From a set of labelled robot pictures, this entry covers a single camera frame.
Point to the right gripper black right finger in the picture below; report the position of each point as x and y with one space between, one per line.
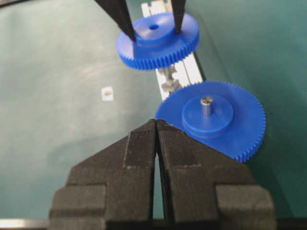
205 190

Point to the green table mat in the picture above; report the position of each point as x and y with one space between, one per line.
57 55

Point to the steel shaft through large gear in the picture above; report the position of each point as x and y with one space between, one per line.
207 105

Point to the large blue plastic gear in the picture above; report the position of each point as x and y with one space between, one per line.
236 127

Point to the bare steel shaft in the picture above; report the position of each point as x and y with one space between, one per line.
168 73

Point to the small blue plastic gear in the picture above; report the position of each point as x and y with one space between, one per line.
157 45

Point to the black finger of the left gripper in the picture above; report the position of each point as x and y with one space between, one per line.
178 7
118 11

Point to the silver aluminium extrusion rail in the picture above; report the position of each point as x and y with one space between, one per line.
187 71

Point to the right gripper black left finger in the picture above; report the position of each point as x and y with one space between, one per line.
111 190

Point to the white marker sticker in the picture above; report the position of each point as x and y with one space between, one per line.
107 93

